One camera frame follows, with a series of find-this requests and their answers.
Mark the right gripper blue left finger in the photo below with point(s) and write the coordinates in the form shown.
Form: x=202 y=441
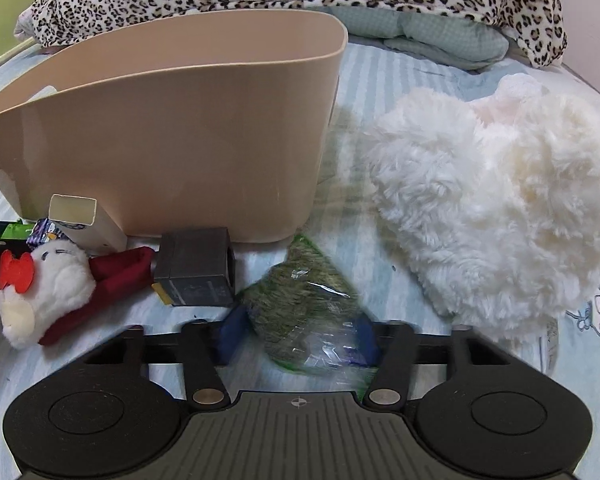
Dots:
x=229 y=334

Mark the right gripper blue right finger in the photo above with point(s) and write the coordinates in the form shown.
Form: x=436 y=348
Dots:
x=366 y=339

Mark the white chicken plush toy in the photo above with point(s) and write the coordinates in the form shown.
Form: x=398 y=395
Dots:
x=47 y=293

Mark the black small box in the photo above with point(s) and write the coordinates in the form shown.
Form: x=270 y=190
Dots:
x=195 y=268

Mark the white rectangular box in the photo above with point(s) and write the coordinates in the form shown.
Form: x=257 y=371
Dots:
x=86 y=223

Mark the purple printed small box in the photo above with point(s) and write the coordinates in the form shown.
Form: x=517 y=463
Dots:
x=44 y=231

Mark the beige plastic storage basket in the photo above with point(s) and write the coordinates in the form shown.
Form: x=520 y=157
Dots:
x=211 y=119

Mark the white fluffy plush toy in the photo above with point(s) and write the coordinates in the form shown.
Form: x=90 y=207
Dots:
x=495 y=201

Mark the light blue cartoon blanket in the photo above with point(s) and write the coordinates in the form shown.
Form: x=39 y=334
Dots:
x=578 y=367

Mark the light green quilted pillow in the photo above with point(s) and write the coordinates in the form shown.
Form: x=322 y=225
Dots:
x=456 y=42

